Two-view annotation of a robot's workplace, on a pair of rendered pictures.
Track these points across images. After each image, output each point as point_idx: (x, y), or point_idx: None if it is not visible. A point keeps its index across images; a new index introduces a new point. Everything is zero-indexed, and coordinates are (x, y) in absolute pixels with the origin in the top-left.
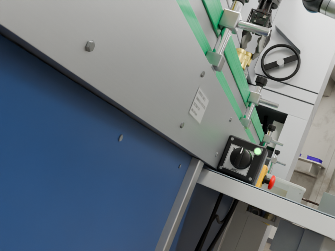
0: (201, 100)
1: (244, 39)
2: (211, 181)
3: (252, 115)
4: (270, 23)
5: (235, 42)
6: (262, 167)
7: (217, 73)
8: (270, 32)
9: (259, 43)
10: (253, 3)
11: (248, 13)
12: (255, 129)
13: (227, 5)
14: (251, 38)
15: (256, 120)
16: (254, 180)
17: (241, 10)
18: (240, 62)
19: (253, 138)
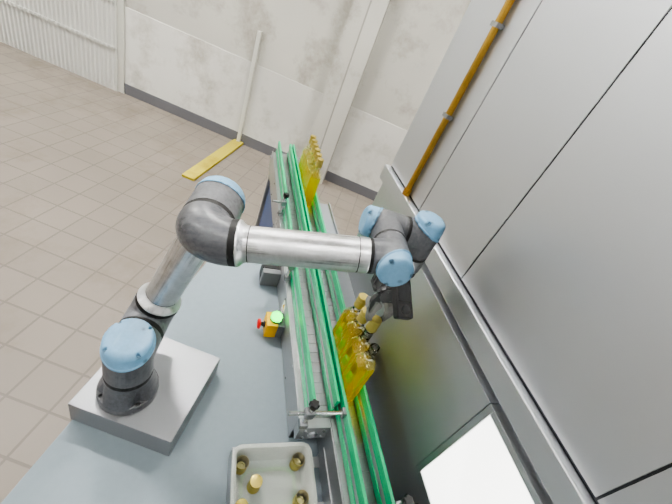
0: (276, 222)
1: (386, 303)
2: None
3: (297, 298)
4: (379, 282)
5: (470, 379)
6: (261, 276)
7: (284, 223)
8: (376, 294)
9: (366, 297)
10: (619, 391)
11: (575, 393)
12: (301, 335)
13: (426, 280)
14: (386, 305)
15: (301, 319)
16: (259, 272)
17: (518, 346)
18: (290, 229)
19: (300, 349)
